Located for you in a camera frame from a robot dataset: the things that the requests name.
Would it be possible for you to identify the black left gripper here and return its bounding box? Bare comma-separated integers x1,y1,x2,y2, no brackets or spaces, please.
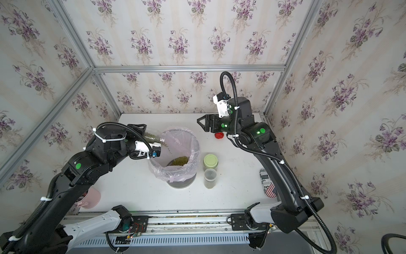
108,122,145,169

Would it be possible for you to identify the pink cup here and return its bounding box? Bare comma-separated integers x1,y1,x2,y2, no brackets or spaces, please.
76,187,101,209

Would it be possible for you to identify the open clear jar with beans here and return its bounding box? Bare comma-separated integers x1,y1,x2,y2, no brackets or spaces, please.
204,168,217,189

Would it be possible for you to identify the aluminium mounting rail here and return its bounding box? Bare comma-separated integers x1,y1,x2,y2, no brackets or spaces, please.
61,207,319,237

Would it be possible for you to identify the mesh bin with pink bag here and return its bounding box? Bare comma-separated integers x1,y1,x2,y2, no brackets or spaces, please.
149,127,201,189

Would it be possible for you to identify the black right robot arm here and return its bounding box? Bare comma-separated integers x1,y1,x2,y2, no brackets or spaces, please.
197,72,337,254

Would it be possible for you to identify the printed can with flag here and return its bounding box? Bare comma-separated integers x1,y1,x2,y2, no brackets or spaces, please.
259,168,278,199

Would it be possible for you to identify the clear plastic jar of beans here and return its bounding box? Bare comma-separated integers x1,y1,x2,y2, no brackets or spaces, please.
144,132,166,146

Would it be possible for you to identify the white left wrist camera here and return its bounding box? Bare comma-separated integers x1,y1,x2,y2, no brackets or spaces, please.
134,141,162,159

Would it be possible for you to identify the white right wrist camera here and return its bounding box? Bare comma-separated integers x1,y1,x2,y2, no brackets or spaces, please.
213,93,229,118

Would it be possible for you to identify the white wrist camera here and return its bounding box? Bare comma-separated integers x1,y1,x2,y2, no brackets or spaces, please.
134,141,162,159
213,93,229,118

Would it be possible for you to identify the white vented cable duct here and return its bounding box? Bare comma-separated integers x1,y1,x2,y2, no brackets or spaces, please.
72,233,251,248

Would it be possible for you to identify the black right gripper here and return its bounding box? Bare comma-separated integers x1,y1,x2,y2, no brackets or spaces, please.
198,113,244,137

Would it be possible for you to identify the red jar lid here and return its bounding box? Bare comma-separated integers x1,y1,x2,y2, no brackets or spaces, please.
215,132,224,139

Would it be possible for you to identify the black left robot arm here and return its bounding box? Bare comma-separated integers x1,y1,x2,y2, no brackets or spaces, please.
1,122,156,254

